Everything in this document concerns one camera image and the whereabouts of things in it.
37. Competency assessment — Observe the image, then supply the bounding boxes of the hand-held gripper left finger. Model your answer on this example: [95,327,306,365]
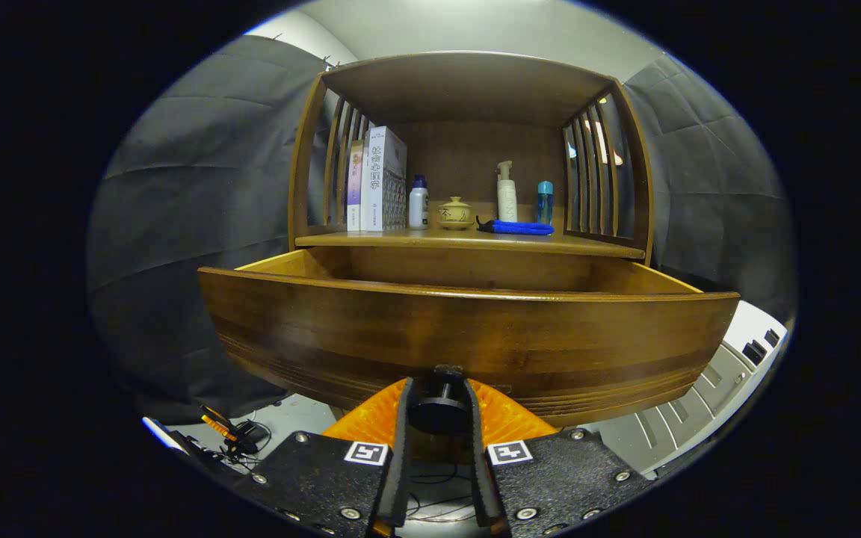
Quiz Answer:
[247,377,415,538]

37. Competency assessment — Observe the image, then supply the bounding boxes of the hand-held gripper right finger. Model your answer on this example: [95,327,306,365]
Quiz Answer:
[463,377,655,538]

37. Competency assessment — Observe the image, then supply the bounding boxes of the wooden drawer with black knob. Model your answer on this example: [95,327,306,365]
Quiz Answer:
[197,247,741,436]

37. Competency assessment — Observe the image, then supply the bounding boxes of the white grey drawer unit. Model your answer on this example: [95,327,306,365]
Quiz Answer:
[580,299,790,479]

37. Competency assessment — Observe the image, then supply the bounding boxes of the wooden countertop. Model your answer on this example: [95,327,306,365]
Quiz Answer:
[294,226,644,261]

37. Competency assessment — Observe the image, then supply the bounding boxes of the brown wooden cabinet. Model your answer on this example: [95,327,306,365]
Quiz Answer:
[287,51,655,266]

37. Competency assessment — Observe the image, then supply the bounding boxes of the orange black tool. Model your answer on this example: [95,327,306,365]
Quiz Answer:
[199,403,259,457]

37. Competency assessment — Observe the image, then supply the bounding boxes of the beige lidded teacup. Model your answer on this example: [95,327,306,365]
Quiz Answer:
[434,197,475,231]

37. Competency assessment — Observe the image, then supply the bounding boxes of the blue folded cloth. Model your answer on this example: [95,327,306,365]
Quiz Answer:
[480,218,555,236]

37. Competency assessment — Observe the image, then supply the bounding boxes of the white bottle with blue cap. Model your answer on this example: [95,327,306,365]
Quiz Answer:
[408,175,430,230]

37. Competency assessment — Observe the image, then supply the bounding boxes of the thick white book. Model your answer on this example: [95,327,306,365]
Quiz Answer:
[360,126,408,232]

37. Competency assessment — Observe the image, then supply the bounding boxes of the thin purple book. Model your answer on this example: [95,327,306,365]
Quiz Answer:
[346,140,365,232]

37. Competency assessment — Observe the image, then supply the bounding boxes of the white pump bottle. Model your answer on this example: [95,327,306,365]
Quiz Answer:
[496,160,519,223]

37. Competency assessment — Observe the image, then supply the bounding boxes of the black backdrop cloth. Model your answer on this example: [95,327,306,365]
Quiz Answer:
[87,34,797,423]

